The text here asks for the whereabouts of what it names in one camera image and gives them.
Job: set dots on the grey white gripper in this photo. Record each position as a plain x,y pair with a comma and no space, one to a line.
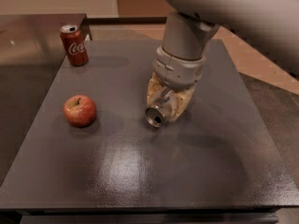
177,69

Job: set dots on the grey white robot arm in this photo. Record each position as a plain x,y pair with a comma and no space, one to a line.
269,26

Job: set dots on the red apple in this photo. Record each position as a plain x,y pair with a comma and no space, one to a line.
80,111

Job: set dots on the silver blue redbull can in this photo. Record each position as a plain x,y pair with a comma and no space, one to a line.
158,113

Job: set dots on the red coca-cola can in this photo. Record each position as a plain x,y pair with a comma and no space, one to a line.
74,44

